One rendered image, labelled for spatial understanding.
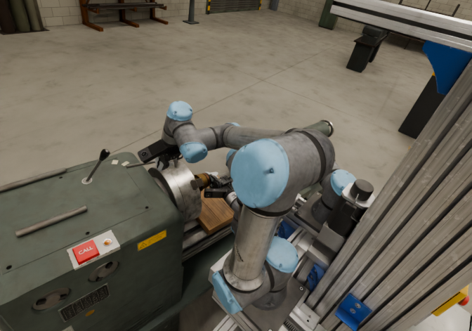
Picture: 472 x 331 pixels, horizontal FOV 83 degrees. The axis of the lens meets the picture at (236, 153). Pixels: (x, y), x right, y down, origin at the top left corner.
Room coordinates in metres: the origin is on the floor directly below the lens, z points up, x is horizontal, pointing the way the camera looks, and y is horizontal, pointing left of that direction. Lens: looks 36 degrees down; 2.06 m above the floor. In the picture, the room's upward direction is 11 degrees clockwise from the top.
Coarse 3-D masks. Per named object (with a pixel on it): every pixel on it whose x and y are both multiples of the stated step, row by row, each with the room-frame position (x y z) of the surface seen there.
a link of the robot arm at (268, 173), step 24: (264, 144) 0.39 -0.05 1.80; (288, 144) 0.41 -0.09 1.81; (312, 144) 0.43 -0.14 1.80; (240, 168) 0.38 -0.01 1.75; (264, 168) 0.35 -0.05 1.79; (288, 168) 0.36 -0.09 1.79; (312, 168) 0.39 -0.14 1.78; (240, 192) 0.36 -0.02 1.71; (264, 192) 0.33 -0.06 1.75; (288, 192) 0.35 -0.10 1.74; (240, 216) 0.40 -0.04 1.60; (264, 216) 0.35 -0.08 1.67; (240, 240) 0.37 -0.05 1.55; (264, 240) 0.36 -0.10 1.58; (240, 264) 0.36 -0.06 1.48; (216, 288) 0.37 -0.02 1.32; (240, 288) 0.34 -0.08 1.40; (264, 288) 0.38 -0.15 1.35
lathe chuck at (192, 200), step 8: (168, 168) 0.91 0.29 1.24; (184, 168) 0.93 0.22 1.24; (176, 176) 0.87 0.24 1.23; (184, 176) 0.89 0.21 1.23; (192, 176) 0.90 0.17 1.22; (184, 184) 0.85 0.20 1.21; (184, 192) 0.82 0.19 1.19; (192, 192) 0.85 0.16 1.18; (184, 200) 0.80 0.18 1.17; (192, 200) 0.82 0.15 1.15; (200, 200) 0.85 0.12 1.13; (192, 208) 0.81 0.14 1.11; (200, 208) 0.84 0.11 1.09; (192, 216) 0.81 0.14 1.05
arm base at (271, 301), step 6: (282, 288) 0.44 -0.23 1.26; (264, 294) 0.43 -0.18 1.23; (270, 294) 0.43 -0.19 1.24; (276, 294) 0.43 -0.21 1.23; (282, 294) 0.45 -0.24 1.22; (258, 300) 0.42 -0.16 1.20; (264, 300) 0.42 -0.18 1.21; (270, 300) 0.43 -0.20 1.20; (276, 300) 0.43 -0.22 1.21; (282, 300) 0.44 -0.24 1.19; (258, 306) 0.42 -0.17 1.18; (264, 306) 0.41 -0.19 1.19; (270, 306) 0.42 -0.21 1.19; (276, 306) 0.42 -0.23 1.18
